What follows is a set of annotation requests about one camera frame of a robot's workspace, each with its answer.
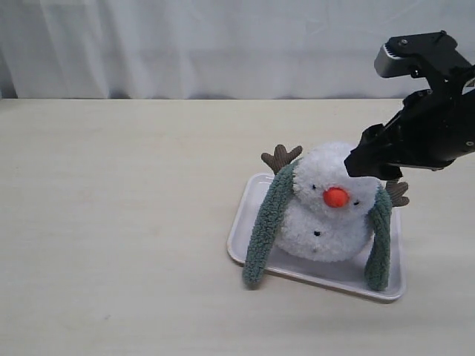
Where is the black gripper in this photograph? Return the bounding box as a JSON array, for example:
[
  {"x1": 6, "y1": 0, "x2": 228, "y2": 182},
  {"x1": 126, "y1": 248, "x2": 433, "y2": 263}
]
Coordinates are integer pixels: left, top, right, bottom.
[{"x1": 343, "y1": 88, "x2": 475, "y2": 182}]

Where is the white plush snowman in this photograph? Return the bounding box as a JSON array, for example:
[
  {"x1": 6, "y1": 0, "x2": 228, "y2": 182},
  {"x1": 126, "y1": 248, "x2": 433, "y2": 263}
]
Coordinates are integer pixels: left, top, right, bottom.
[{"x1": 261, "y1": 142, "x2": 410, "y2": 263}]

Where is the green fuzzy scarf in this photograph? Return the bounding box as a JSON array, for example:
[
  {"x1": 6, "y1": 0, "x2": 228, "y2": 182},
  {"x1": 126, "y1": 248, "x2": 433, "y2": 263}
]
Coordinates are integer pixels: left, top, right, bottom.
[{"x1": 242, "y1": 165, "x2": 393, "y2": 291}]

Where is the white curtain backdrop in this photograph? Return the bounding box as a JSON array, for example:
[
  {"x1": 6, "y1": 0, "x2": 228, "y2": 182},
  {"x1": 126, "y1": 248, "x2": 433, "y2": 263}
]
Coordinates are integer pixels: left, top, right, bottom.
[{"x1": 1, "y1": 1, "x2": 474, "y2": 99}]

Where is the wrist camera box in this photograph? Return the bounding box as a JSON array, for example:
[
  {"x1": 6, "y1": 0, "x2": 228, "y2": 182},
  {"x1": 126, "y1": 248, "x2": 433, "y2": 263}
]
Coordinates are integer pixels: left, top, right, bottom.
[{"x1": 373, "y1": 30, "x2": 474, "y2": 93}]

